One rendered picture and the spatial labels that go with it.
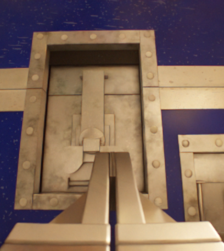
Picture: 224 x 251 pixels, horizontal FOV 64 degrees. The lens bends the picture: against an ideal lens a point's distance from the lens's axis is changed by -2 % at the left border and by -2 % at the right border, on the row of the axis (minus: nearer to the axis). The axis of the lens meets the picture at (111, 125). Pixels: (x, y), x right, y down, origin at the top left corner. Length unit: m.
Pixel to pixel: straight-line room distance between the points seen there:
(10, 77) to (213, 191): 0.22
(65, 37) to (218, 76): 0.16
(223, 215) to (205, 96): 0.11
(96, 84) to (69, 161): 0.08
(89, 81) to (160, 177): 0.11
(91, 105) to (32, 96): 0.06
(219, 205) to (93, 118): 0.14
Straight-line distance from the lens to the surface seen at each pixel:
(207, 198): 0.19
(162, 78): 0.19
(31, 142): 0.17
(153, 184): 0.16
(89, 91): 0.18
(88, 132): 0.17
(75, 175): 0.18
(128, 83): 0.20
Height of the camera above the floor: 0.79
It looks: level
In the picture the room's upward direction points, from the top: 89 degrees clockwise
